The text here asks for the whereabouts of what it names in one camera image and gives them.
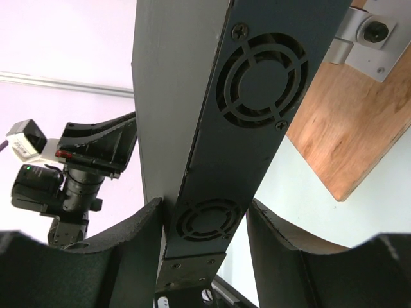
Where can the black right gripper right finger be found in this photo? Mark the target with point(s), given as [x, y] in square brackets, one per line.
[294, 268]

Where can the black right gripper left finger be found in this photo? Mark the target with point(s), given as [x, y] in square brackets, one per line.
[115, 268]

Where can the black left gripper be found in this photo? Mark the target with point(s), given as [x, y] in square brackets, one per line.
[101, 148]

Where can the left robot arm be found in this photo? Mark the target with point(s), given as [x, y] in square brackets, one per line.
[61, 178]

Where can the wooden base board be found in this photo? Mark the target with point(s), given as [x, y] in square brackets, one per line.
[347, 122]

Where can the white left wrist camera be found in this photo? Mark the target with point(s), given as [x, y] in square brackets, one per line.
[30, 145]

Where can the aluminium wall profile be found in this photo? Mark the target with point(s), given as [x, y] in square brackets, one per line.
[52, 83]

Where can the blue network switch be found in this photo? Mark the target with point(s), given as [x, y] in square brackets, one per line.
[216, 86]

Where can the metal stand bracket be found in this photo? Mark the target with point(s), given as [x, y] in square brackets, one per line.
[373, 38]

